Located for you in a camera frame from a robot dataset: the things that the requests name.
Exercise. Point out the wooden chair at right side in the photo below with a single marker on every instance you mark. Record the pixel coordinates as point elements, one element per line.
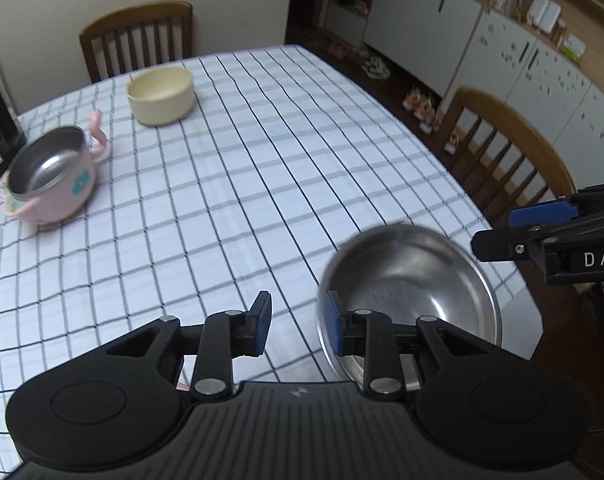
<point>500,160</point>

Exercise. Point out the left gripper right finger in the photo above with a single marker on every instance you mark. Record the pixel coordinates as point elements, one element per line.
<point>373,336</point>

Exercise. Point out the wooden chair at far end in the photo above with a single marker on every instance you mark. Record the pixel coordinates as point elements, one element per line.
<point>138,37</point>

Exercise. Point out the white cabinet wall unit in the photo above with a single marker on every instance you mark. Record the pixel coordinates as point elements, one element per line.
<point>544,58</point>

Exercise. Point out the large stainless steel bowl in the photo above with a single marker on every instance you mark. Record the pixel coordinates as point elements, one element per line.
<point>406,271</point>

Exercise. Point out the checkered white tablecloth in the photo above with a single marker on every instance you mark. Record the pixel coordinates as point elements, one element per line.
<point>283,160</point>

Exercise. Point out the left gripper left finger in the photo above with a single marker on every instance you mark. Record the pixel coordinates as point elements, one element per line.
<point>223,337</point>

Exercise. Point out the pink steel-lined handled bowl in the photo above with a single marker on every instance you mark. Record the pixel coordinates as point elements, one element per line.
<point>53,176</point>

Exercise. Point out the pair of shoes on floor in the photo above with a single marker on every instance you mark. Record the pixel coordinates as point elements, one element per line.
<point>375,68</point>

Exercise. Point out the cream round bowl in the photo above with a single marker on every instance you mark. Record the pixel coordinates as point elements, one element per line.
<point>161,96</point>

